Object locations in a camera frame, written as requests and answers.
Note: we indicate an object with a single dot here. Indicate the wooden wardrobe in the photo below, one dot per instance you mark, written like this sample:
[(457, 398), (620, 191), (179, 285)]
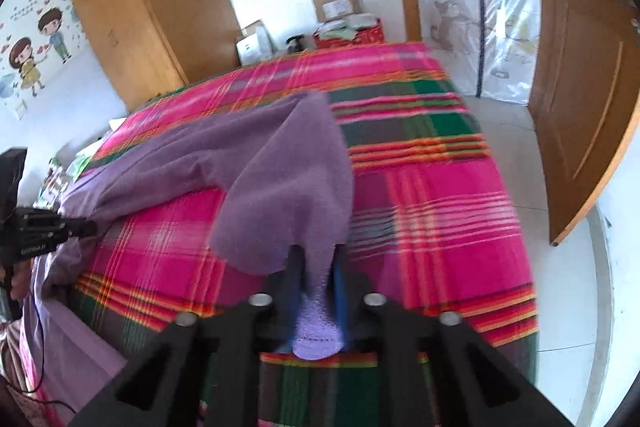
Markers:
[(160, 7)]

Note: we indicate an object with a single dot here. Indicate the white wall socket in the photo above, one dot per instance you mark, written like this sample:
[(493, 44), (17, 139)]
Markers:
[(21, 109)]

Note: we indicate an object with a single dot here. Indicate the cartoon couple wall sticker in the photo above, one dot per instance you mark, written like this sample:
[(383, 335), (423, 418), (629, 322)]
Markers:
[(35, 52)]

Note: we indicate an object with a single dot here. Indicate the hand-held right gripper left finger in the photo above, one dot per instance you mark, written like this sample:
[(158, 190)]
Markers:
[(292, 287)]

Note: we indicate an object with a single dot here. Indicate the brown cardboard box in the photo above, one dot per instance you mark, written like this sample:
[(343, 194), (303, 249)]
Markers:
[(337, 4)]

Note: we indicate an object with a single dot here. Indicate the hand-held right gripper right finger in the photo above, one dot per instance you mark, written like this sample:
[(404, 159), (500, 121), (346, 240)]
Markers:
[(340, 297)]

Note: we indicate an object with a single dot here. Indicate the pink plaid bed blanket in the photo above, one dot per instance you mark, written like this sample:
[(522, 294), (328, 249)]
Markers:
[(440, 207)]

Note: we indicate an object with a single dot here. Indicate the small black object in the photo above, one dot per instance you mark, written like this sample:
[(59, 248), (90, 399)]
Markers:
[(296, 43)]

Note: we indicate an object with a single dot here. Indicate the wooden door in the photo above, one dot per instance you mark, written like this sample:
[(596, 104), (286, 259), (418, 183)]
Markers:
[(580, 82)]

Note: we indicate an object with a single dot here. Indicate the red patterned box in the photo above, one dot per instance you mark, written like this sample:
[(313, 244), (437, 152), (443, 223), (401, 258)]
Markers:
[(370, 36)]

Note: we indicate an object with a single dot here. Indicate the white cardboard box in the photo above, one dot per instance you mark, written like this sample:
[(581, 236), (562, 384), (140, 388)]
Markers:
[(255, 44)]

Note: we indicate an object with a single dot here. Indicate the purple fleece garment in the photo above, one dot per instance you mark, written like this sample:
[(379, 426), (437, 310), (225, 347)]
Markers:
[(280, 187)]

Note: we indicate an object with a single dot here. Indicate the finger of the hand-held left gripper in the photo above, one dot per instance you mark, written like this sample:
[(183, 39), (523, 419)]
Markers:
[(80, 228)]

